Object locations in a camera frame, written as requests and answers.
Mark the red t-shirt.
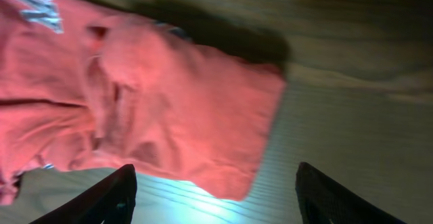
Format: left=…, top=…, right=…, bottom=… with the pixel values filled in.
left=1, top=0, right=285, bottom=205

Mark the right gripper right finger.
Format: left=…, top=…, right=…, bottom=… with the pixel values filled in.
left=296, top=162, right=405, bottom=224

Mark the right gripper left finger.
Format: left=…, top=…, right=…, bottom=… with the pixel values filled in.
left=30, top=164, right=137, bottom=224

